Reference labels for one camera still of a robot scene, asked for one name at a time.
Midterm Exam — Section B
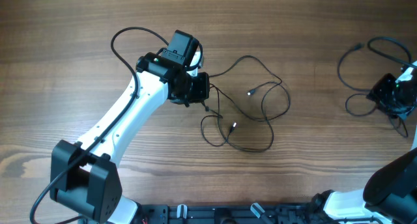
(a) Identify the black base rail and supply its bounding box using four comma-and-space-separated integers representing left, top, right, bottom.
133, 203, 331, 224

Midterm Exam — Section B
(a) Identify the black usb cable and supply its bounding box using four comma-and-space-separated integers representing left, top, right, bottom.
208, 55, 291, 122
336, 42, 409, 139
199, 81, 283, 153

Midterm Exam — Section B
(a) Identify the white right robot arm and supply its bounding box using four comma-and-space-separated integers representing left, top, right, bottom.
309, 68, 416, 223

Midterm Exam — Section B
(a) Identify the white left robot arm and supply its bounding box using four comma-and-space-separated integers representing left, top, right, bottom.
43, 31, 209, 223

